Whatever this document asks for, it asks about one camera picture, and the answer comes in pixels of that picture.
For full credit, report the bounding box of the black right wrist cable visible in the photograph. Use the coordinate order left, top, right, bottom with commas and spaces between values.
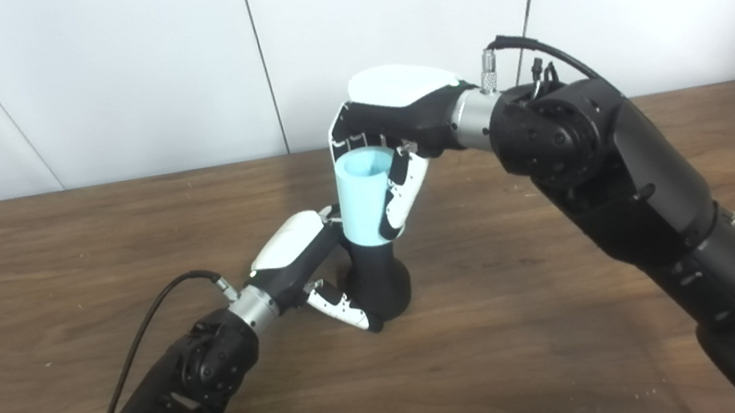
473, 21, 604, 99

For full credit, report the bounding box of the light blue cylinder cup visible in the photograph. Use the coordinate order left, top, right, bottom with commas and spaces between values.
332, 146, 410, 250

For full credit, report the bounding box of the black flared nozzle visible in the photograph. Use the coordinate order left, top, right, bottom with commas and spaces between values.
337, 227, 418, 330

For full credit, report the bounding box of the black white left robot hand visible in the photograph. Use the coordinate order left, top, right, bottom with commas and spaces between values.
240, 200, 387, 351

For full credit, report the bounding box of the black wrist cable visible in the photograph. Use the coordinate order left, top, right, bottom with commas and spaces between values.
63, 264, 258, 413
473, 21, 604, 99

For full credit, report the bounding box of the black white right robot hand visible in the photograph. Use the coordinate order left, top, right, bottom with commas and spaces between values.
317, 54, 488, 249

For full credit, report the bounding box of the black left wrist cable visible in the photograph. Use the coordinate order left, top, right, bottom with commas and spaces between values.
63, 264, 258, 413

